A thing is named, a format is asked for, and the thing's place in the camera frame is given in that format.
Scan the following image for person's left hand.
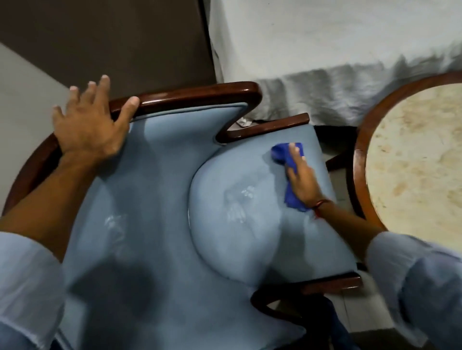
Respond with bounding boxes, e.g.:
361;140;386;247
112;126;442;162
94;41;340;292
52;75;140;163

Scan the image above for person's right hand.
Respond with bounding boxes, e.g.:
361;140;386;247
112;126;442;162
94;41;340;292
287;143;326;208

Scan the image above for blue cleaning cloth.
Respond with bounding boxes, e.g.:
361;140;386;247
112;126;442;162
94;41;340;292
271;142;312;213

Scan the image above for blue upholstered wooden armchair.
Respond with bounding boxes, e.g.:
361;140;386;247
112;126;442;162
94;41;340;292
2;81;363;350

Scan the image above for person's right forearm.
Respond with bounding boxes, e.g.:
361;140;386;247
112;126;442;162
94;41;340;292
318;201;385;261

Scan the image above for person's left forearm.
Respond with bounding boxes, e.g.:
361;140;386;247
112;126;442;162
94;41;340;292
0;151;96;262

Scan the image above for white bed sheet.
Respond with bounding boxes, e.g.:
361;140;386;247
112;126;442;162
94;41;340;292
207;0;462;127

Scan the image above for round marble top wooden table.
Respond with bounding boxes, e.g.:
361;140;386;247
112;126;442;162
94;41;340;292
346;71;462;254

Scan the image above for light blue shirt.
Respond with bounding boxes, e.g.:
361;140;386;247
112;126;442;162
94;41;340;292
0;231;462;350

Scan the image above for dark blue trousers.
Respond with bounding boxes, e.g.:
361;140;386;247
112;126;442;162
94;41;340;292
305;296;359;350

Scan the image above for red thread bracelet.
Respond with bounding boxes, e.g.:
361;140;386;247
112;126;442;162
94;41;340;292
312;199;331;219

